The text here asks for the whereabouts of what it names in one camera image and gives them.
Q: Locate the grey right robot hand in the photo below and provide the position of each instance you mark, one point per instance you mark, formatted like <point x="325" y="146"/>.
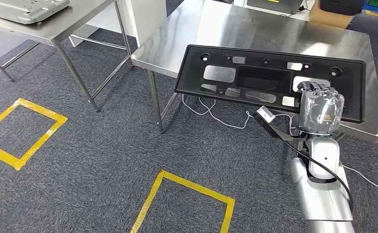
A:
<point x="320" y="112"/>

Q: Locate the black plastic panel part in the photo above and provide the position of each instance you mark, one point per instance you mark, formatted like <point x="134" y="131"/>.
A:
<point x="192" y="74"/>

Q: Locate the stainless steel workbench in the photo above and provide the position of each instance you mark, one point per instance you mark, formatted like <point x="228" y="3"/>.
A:
<point x="240" y="29"/>

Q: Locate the brown cardboard box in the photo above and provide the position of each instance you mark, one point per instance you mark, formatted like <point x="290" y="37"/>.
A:
<point x="330" y="20"/>

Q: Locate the black carrying case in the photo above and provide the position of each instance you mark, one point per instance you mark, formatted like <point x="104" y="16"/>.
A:
<point x="343" y="6"/>

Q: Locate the yellow floor tape square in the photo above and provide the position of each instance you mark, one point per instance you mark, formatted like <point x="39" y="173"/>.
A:
<point x="147" y="205"/>
<point x="2" y="156"/>

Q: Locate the white cabinet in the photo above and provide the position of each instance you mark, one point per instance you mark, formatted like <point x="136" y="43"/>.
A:
<point x="143" y="19"/>

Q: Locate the stainless steel table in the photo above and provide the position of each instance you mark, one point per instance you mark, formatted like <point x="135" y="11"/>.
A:
<point x="47" y="32"/>

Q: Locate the grey metal panel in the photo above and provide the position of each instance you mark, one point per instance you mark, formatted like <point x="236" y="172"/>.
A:
<point x="21" y="11"/>

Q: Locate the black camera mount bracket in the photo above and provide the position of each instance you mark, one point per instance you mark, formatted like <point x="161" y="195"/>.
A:
<point x="275" y="132"/>

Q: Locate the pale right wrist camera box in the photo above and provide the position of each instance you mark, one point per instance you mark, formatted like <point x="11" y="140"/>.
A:
<point x="266" y="114"/>

